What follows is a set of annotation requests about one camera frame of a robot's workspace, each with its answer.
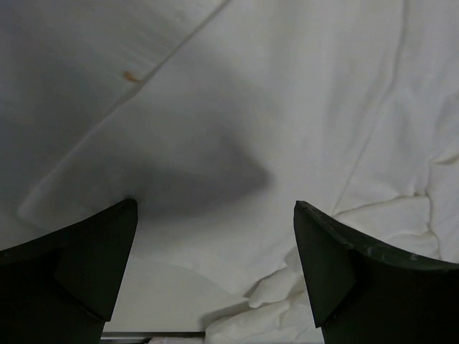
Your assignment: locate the white t shirt with print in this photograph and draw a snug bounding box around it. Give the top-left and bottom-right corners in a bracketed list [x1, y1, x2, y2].
[196, 1, 458, 343]

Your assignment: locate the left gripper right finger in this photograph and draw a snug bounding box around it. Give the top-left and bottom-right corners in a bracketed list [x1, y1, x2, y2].
[293, 201, 458, 343]

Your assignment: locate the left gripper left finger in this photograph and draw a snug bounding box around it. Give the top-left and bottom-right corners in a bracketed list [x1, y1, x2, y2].
[1, 199, 138, 343]

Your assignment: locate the plain white t shirt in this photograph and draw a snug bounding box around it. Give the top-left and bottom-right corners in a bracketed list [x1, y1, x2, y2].
[19, 1, 373, 332]

